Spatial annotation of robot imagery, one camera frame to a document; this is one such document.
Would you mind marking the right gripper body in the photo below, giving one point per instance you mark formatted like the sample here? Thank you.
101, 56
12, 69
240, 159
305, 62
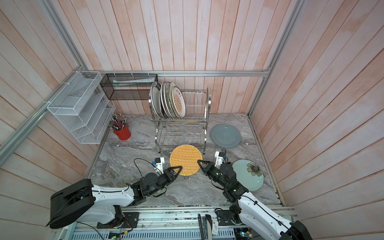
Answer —
215, 173

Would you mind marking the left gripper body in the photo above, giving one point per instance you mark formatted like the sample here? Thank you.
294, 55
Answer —
164, 179

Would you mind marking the yellow woven round plate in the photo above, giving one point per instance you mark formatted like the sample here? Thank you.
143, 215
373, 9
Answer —
186, 156

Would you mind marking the grey-green round plate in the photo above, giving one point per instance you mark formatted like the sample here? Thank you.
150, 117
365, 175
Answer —
226, 136

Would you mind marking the steel two-tier dish rack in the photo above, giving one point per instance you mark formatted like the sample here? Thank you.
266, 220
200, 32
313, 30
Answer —
190, 130

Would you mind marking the small orange sunburst plate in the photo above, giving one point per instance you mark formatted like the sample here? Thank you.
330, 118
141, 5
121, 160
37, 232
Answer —
179, 102

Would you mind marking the green rim white plate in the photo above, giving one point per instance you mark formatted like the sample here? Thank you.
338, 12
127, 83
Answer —
156, 99

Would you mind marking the cream floral plate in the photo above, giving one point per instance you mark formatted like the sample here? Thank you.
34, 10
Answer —
170, 94

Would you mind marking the white plate green characters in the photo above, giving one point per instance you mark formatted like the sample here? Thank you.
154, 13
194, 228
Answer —
168, 103

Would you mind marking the large orange sunburst plate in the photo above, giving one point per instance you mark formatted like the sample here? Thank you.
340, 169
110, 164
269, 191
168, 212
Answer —
163, 101

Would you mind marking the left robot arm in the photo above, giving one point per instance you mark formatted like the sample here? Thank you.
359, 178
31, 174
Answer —
86, 202

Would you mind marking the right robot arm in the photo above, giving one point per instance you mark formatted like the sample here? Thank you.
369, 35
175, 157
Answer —
249, 210

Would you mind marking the light green floral plate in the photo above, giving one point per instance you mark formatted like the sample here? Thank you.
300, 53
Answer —
249, 174

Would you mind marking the red pencil cup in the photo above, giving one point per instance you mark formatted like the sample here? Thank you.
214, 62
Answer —
123, 134

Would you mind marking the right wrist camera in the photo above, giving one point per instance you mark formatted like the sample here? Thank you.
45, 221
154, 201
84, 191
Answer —
220, 158

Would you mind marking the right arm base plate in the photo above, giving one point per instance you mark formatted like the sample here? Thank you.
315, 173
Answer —
227, 217

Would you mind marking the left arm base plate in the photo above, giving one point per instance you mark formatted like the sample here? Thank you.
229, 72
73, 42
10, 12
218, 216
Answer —
125, 220

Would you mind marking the black mesh wall basket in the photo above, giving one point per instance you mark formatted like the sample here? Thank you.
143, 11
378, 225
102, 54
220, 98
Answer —
131, 86

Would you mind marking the white wire wall shelf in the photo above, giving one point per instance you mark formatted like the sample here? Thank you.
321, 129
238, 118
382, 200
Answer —
81, 109

